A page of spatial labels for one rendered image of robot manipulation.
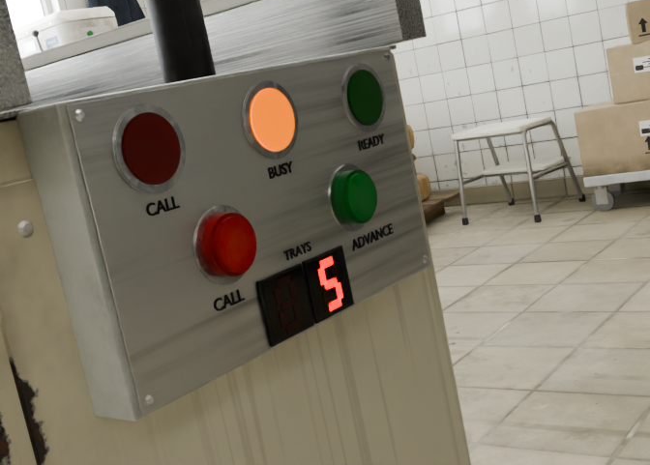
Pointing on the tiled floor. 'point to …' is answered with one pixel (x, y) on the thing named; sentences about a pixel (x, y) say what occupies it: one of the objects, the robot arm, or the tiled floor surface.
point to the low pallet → (432, 206)
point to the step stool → (515, 160)
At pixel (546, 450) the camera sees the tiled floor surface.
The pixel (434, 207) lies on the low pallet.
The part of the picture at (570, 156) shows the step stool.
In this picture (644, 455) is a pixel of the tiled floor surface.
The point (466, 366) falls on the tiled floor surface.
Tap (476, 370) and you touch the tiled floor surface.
